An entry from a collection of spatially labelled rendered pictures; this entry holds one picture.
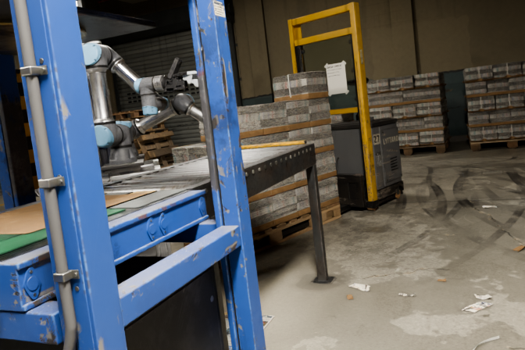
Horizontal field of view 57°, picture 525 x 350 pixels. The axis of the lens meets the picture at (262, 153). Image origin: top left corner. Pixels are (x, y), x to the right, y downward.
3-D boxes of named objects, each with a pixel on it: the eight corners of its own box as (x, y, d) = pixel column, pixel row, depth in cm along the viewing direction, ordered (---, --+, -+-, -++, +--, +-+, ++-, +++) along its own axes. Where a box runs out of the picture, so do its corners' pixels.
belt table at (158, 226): (56, 221, 180) (52, 194, 179) (209, 218, 154) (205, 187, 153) (-171, 297, 116) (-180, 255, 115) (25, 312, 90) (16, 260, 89)
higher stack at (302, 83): (287, 222, 435) (270, 77, 424) (307, 214, 457) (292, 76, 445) (322, 225, 409) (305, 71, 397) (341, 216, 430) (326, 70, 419)
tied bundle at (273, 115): (229, 137, 386) (226, 108, 384) (255, 133, 407) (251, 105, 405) (264, 135, 360) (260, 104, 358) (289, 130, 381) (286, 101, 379)
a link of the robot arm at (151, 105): (163, 113, 257) (160, 93, 256) (154, 114, 246) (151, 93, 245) (149, 116, 258) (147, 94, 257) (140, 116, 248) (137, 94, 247)
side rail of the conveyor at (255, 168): (308, 164, 280) (305, 143, 279) (317, 163, 278) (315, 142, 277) (183, 225, 158) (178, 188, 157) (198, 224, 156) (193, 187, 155)
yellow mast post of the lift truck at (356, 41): (364, 201, 440) (344, 4, 425) (369, 198, 447) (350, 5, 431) (373, 201, 434) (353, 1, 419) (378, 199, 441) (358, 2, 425)
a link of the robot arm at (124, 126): (135, 143, 275) (132, 119, 274) (123, 145, 262) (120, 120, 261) (116, 145, 278) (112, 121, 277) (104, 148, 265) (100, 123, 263)
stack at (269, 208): (184, 262, 351) (169, 148, 344) (287, 222, 436) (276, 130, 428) (220, 269, 325) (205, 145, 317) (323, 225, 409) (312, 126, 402)
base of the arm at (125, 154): (108, 166, 262) (105, 148, 262) (110, 163, 277) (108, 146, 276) (137, 162, 266) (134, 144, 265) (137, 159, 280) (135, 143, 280)
